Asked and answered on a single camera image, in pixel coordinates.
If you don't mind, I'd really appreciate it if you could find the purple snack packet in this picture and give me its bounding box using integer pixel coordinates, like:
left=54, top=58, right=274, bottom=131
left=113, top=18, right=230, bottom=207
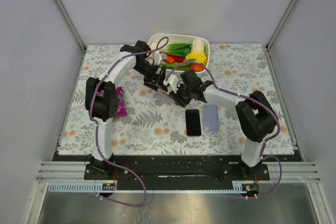
left=93, top=84, right=128, bottom=121

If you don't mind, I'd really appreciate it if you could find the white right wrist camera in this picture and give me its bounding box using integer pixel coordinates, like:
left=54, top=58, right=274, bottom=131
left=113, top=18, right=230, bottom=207
left=163, top=75, right=182, bottom=93

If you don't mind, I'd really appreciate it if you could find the toy orange tomato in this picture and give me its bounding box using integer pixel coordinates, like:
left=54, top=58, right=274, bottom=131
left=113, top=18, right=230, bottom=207
left=190, top=63, right=204, bottom=72

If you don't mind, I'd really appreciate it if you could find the toy bok choy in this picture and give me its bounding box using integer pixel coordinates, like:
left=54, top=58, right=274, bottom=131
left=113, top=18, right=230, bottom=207
left=150, top=40, right=192, bottom=58

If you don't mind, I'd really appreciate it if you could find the toy red chili pepper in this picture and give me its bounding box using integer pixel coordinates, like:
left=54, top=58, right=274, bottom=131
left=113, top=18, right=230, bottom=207
left=164, top=55, right=184, bottom=63

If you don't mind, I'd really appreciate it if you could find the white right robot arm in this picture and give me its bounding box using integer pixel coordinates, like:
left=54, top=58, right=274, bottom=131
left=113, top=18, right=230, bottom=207
left=163, top=70, right=280, bottom=179

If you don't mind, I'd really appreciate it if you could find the toy green bean pod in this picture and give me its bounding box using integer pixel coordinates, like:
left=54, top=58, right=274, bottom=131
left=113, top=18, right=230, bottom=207
left=159, top=61, right=192, bottom=71

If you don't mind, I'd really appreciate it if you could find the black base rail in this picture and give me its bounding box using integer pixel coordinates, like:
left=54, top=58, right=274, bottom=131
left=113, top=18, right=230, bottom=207
left=84, top=155, right=270, bottom=191

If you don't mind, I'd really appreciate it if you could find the black phone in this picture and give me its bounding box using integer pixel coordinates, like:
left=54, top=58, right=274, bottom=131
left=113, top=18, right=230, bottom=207
left=185, top=109, right=202, bottom=137

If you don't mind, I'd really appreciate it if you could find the lilac phone case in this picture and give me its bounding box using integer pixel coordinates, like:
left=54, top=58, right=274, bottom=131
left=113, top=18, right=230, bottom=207
left=203, top=103, right=219, bottom=132

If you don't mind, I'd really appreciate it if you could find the white rectangular food container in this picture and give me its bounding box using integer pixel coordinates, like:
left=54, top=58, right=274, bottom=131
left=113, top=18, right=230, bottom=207
left=148, top=34, right=210, bottom=76

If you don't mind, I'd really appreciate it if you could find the toy napa cabbage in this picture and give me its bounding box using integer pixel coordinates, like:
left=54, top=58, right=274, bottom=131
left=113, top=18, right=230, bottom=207
left=184, top=38, right=207, bottom=65

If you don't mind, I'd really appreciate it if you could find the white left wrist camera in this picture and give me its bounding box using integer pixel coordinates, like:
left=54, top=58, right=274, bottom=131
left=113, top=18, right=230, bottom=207
left=146, top=51, right=167, bottom=65

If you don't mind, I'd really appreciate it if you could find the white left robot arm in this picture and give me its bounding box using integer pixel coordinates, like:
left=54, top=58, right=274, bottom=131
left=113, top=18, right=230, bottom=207
left=85, top=36, right=169, bottom=176

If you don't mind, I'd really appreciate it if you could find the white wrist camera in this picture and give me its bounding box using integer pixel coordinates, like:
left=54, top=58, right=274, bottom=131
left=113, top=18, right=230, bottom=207
left=146, top=51, right=167, bottom=65
left=163, top=75, right=182, bottom=93

